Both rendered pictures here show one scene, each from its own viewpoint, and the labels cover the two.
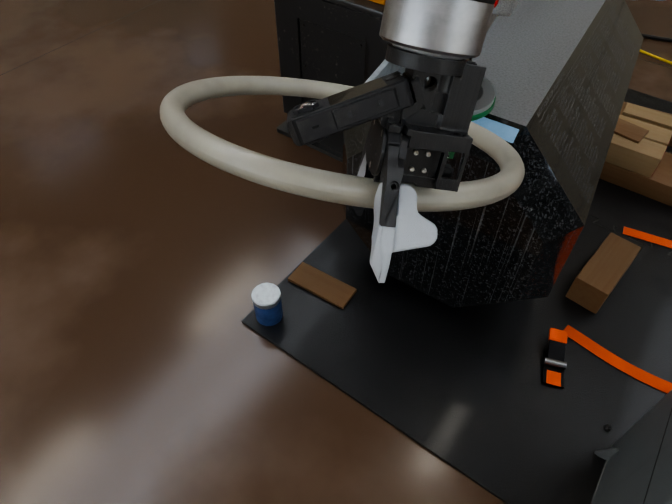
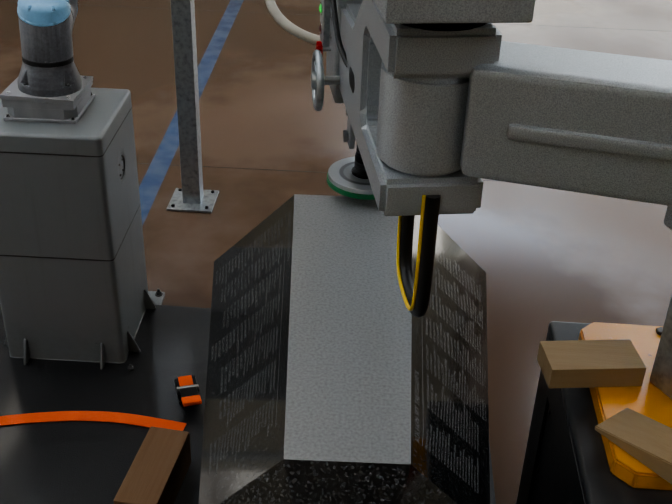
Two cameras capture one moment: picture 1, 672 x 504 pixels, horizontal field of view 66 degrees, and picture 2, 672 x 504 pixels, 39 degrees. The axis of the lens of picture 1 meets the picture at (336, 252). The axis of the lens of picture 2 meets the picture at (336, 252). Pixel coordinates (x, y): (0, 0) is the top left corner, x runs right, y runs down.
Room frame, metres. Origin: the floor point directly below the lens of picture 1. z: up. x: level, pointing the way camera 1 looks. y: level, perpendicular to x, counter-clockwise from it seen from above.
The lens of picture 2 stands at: (3.10, -1.67, 2.03)
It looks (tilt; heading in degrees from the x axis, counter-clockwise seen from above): 31 degrees down; 146
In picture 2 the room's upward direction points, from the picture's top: 2 degrees clockwise
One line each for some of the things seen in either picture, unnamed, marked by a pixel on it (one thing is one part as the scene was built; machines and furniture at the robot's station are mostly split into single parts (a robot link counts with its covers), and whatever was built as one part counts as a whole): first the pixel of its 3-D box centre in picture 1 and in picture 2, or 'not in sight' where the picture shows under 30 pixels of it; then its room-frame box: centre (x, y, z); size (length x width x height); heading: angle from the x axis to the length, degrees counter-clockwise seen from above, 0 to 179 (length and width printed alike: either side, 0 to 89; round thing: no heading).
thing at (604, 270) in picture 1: (603, 272); (154, 479); (1.22, -1.00, 0.07); 0.30 x 0.12 x 0.12; 138
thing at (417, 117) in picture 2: not in sight; (428, 110); (1.79, -0.59, 1.32); 0.19 x 0.19 x 0.20
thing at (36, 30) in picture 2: not in sight; (45, 25); (0.32, -0.88, 1.11); 0.17 x 0.15 x 0.18; 157
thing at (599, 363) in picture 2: not in sight; (590, 363); (2.08, -0.33, 0.81); 0.20 x 0.10 x 0.05; 61
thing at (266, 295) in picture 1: (267, 304); not in sight; (1.07, 0.24, 0.08); 0.10 x 0.10 x 0.13
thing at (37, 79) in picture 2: not in sight; (49, 70); (0.33, -0.89, 0.98); 0.19 x 0.19 x 0.10
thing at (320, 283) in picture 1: (321, 284); not in sight; (1.20, 0.05, 0.02); 0.25 x 0.10 x 0.01; 57
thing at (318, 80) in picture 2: not in sight; (331, 80); (1.25, -0.46, 1.18); 0.15 x 0.10 x 0.15; 154
